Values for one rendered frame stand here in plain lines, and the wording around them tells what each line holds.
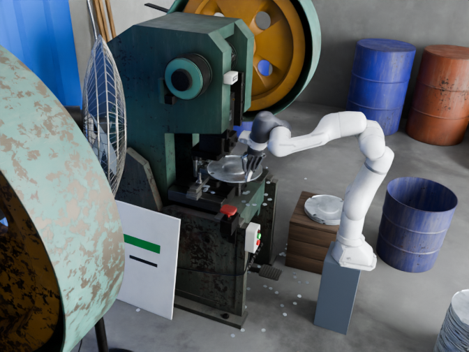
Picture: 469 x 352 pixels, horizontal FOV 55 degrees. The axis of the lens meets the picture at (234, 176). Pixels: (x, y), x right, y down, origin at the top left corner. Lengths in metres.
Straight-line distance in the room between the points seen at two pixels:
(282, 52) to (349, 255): 1.09
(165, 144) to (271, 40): 0.78
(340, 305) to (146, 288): 1.05
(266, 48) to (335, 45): 3.00
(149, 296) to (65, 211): 1.82
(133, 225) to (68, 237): 1.65
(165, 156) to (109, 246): 1.39
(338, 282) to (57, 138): 1.80
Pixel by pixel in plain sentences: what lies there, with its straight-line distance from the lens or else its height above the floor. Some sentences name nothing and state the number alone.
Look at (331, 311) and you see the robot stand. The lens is 2.53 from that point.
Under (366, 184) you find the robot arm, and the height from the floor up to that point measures 0.91.
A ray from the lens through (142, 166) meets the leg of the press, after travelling 2.29.
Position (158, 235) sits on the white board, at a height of 0.47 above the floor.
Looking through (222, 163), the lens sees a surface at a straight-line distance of 2.41.
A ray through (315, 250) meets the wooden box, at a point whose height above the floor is 0.18.
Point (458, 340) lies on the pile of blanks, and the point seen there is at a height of 0.24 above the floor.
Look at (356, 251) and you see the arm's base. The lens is 2.29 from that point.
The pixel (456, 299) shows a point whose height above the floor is 0.35.
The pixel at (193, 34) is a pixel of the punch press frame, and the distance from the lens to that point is 1.99.
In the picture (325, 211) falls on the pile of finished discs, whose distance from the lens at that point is 2.82.
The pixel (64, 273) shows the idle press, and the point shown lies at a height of 1.37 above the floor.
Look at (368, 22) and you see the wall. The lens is 5.34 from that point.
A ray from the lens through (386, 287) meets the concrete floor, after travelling 2.97.
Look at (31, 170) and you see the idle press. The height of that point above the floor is 1.55.
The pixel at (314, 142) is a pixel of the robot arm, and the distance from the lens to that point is 1.94.
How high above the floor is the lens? 1.91
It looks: 29 degrees down
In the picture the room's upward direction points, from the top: 2 degrees clockwise
